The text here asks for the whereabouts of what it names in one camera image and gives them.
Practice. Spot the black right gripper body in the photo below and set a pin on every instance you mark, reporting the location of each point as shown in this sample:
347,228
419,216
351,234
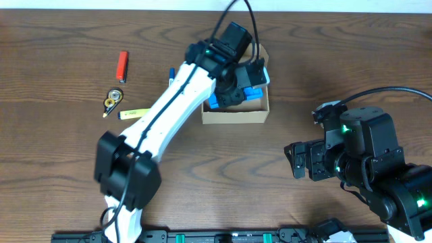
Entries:
323,163

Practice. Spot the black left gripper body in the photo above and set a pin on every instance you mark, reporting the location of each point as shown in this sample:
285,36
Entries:
228,94

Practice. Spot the blue plastic staple remover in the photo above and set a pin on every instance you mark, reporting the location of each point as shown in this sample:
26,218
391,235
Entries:
250,94

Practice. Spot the brown cardboard box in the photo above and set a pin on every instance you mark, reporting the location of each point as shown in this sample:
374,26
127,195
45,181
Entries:
247,112

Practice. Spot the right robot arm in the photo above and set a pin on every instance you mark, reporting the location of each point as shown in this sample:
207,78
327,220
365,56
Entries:
361,149

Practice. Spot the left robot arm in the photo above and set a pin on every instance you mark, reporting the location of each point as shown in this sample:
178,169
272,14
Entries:
127,165

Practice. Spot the blue whiteboard marker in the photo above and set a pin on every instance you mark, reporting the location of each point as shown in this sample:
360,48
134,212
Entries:
172,74

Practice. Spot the yellow highlighter pen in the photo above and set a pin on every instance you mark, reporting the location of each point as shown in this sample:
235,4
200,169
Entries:
132,114

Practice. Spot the correction tape dispenser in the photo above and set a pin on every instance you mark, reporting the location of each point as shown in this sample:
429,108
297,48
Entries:
112,100

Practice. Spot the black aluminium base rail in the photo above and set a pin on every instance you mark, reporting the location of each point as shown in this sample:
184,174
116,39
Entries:
331,230

